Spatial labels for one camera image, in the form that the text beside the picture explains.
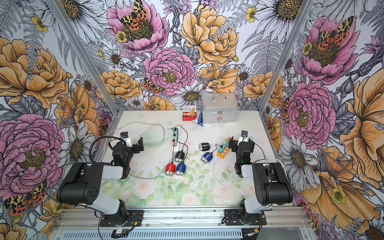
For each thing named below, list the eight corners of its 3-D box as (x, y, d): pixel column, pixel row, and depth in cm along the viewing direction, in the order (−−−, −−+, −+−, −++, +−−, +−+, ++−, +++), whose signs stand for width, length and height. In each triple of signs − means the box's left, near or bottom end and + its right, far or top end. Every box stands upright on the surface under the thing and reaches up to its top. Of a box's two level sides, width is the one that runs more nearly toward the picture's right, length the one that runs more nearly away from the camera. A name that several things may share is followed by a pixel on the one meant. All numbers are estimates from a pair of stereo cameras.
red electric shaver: (165, 175, 90) (165, 173, 87) (167, 165, 94) (166, 163, 92) (175, 175, 90) (175, 173, 87) (176, 165, 94) (176, 163, 92)
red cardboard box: (182, 121, 116) (182, 118, 114) (183, 107, 125) (183, 105, 123) (196, 121, 116) (196, 118, 114) (196, 107, 125) (196, 105, 123)
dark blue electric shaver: (205, 164, 94) (206, 163, 92) (200, 158, 97) (200, 156, 95) (214, 158, 97) (214, 156, 95) (208, 152, 100) (208, 150, 98)
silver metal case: (201, 123, 116) (202, 107, 103) (201, 107, 128) (201, 91, 115) (235, 123, 116) (240, 107, 103) (232, 107, 128) (236, 91, 115)
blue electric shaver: (175, 175, 90) (175, 173, 88) (176, 165, 94) (176, 163, 92) (185, 175, 90) (185, 173, 88) (185, 165, 94) (185, 163, 92)
